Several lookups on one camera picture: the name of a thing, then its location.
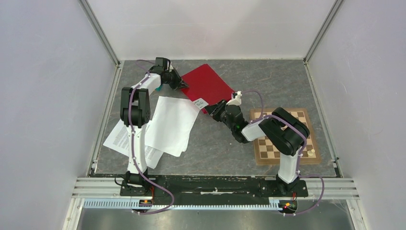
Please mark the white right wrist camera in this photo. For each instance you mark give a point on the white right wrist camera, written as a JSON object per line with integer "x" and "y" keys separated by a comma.
{"x": 235, "y": 99}

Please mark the printed text paper sheet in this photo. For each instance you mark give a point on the printed text paper sheet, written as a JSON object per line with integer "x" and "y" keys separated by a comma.
{"x": 118, "y": 141}

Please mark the red clip file folder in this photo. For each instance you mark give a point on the red clip file folder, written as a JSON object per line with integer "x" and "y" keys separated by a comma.
{"x": 205, "y": 87}

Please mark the aluminium frame rail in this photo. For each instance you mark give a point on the aluminium frame rail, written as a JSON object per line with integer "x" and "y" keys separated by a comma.
{"x": 104, "y": 193}

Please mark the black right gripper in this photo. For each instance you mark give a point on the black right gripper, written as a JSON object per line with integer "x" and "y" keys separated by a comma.
{"x": 211, "y": 109}

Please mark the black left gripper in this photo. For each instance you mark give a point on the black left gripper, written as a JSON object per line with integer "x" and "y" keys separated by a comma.
{"x": 179, "y": 80}

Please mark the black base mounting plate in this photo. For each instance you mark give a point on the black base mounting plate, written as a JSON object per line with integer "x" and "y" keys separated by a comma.
{"x": 167, "y": 186}

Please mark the white paper stack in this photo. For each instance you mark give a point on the white paper stack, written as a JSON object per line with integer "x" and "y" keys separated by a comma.
{"x": 172, "y": 122}

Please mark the wooden chessboard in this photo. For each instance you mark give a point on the wooden chessboard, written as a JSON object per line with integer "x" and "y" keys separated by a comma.
{"x": 267, "y": 154}

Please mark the cream chess pawn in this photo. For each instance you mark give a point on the cream chess pawn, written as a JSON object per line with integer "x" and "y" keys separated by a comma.
{"x": 311, "y": 153}

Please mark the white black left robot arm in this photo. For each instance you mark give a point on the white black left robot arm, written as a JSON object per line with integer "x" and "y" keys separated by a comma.
{"x": 135, "y": 112}

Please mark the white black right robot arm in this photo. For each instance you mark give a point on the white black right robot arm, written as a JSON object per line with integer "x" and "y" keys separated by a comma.
{"x": 286, "y": 133}

